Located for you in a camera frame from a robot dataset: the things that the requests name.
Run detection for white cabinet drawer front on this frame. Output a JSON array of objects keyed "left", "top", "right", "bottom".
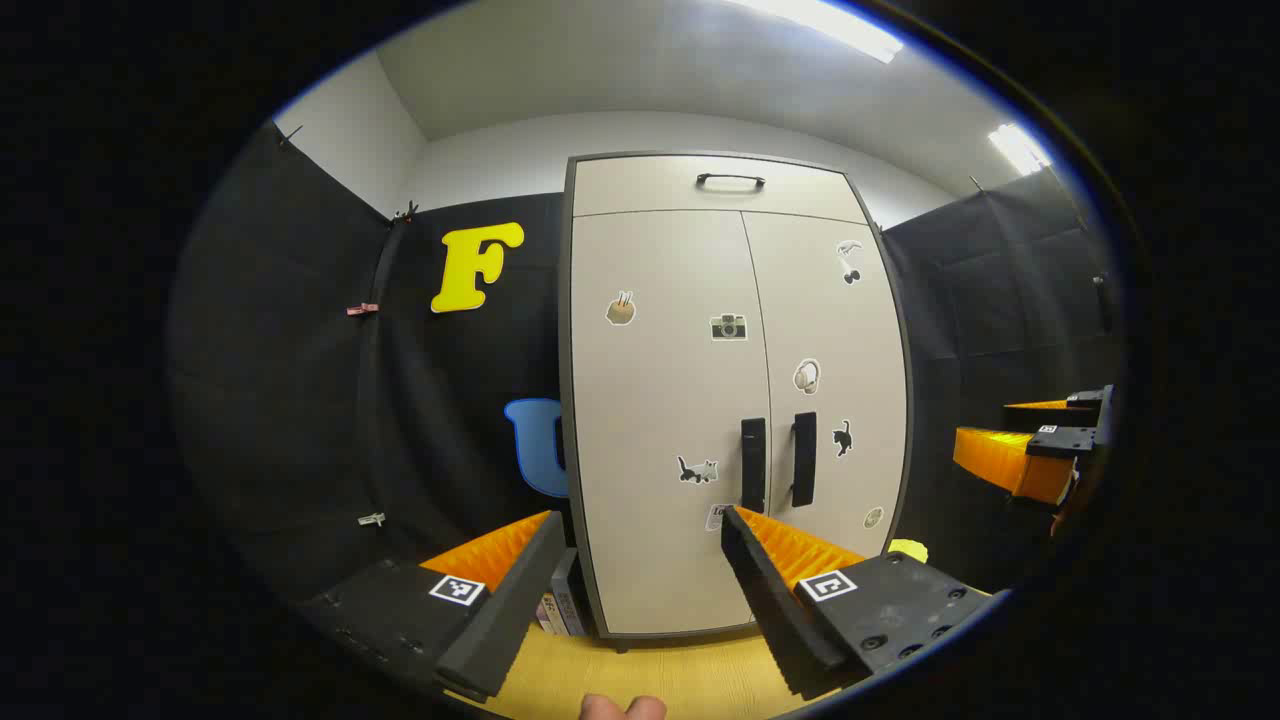
[{"left": 572, "top": 155, "right": 869, "bottom": 226}]

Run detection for white double-door shoe cabinet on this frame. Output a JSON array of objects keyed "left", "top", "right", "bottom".
[{"left": 560, "top": 150, "right": 913, "bottom": 646}]

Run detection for white cabinet door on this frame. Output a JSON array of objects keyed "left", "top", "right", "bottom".
[
  {"left": 742, "top": 212, "right": 909, "bottom": 563},
  {"left": 570, "top": 210, "right": 773, "bottom": 636}
]

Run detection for ceiling light strip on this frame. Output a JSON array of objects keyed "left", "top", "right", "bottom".
[
  {"left": 990, "top": 122, "right": 1053, "bottom": 177},
  {"left": 730, "top": 0, "right": 906, "bottom": 64}
]

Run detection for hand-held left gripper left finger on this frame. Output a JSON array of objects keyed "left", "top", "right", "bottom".
[{"left": 298, "top": 510, "right": 568, "bottom": 703}]

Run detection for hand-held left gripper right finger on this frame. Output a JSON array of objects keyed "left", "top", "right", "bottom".
[{"left": 720, "top": 505, "right": 1004, "bottom": 701}]

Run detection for black backdrop cloth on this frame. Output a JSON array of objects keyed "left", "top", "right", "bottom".
[{"left": 168, "top": 120, "right": 1126, "bottom": 606}]

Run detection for upright books beside cabinet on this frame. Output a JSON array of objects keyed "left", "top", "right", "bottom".
[{"left": 538, "top": 548, "right": 593, "bottom": 638}]

